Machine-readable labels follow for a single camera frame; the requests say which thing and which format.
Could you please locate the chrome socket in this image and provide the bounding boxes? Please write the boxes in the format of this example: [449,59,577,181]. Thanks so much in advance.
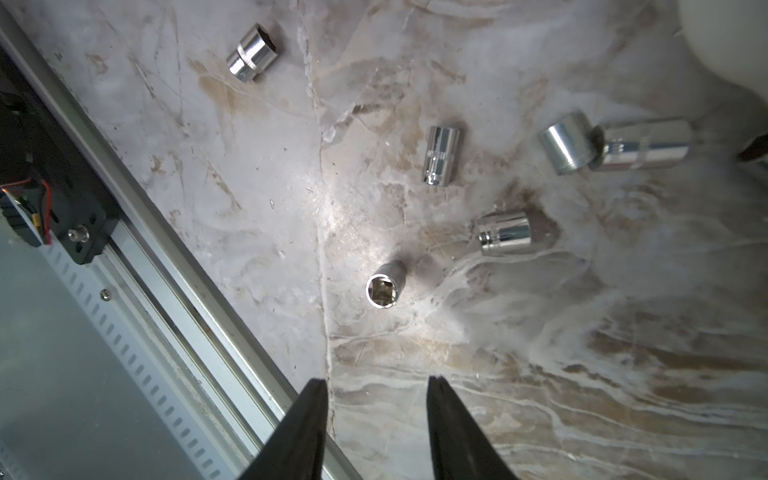
[537,110,598,175]
[422,126,461,187]
[227,24,278,82]
[475,212,532,255]
[365,260,407,309]
[589,118,693,172]

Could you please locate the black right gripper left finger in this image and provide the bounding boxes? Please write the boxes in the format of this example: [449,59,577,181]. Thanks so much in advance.
[239,379,328,480]

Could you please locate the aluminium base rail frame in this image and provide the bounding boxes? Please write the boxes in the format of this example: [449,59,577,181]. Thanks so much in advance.
[1,10,357,479]

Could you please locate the white plastic storage box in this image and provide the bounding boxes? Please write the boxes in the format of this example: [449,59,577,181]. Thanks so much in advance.
[677,0,767,101]

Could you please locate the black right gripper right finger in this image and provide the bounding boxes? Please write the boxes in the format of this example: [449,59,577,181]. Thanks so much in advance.
[426,376,518,480]

